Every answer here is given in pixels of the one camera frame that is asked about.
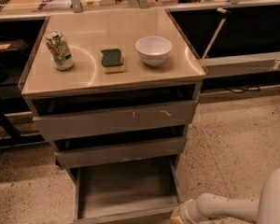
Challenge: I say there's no grey top drawer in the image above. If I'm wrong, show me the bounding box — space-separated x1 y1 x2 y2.
34 84 197 140

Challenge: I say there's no green yellow sponge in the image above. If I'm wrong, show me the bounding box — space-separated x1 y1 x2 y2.
101 49 125 74

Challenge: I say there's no white bowl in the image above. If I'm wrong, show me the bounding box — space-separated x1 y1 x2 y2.
135 36 172 67

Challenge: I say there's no black cable on floor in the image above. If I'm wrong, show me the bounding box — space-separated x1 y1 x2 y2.
224 85 261 94

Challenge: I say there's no grey metal beam right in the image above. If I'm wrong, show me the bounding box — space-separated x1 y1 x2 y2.
200 51 280 78

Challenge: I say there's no dark object left shelf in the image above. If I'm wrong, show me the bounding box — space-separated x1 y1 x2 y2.
0 39 29 59

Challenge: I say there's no grey drawer cabinet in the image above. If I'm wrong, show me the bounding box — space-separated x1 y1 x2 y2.
21 7 204 224

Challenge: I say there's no grey drawer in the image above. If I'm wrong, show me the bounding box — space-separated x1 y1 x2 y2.
55 125 186 169
73 157 182 224
34 84 197 140

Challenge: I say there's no grey middle drawer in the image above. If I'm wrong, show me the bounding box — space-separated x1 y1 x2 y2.
55 125 186 169

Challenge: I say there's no crushed soda can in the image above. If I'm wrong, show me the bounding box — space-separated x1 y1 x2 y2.
45 31 74 71

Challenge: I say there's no grey bottom drawer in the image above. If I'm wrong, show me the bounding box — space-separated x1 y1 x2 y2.
73 157 182 224

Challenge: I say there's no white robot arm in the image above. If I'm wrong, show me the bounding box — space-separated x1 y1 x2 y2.
171 168 280 224

